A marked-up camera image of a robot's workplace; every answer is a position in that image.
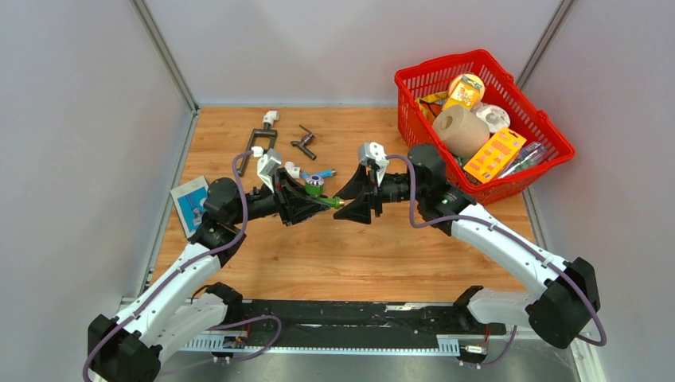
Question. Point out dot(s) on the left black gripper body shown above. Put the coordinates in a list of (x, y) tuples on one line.
[(263, 203)]

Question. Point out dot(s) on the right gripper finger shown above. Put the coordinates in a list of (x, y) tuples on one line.
[(358, 186), (357, 211)]

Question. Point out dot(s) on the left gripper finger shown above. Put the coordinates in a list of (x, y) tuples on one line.
[(293, 192), (297, 215)]

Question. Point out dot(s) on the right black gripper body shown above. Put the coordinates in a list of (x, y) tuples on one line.
[(393, 189)]

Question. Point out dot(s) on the green plastic faucet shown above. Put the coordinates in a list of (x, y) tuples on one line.
[(314, 186)]

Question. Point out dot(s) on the red plastic shopping basket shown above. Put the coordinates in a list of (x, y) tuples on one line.
[(435, 75)]

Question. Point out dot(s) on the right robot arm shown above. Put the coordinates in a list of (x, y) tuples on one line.
[(561, 298)]

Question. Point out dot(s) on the blue faucet with white elbow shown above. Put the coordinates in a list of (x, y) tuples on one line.
[(297, 173)]

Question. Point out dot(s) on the long grey faucet white elbow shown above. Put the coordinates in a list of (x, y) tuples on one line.
[(266, 131)]

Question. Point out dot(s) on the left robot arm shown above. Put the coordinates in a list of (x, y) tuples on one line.
[(134, 344)]

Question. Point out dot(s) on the small dark grey faucet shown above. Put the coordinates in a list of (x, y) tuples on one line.
[(303, 143)]

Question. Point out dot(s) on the brown paper roll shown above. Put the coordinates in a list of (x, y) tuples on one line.
[(462, 132)]

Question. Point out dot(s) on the yellow snack bag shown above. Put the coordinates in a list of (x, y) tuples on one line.
[(432, 105)]

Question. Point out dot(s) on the orange blister card package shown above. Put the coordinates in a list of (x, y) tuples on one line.
[(494, 156)]

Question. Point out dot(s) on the blue white faucet box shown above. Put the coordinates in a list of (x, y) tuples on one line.
[(189, 199)]

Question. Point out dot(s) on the orange sponge package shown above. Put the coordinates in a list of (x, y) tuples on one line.
[(461, 95)]

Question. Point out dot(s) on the yellow round sponge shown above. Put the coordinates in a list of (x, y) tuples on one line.
[(473, 83)]

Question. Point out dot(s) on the white wrapped paper roll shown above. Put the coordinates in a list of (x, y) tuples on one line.
[(494, 116)]

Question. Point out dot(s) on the clear pack of pens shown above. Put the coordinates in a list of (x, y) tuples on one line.
[(528, 157)]

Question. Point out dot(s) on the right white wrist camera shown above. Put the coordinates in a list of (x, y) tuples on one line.
[(372, 155)]

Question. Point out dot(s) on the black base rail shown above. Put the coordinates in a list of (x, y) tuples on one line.
[(349, 325)]

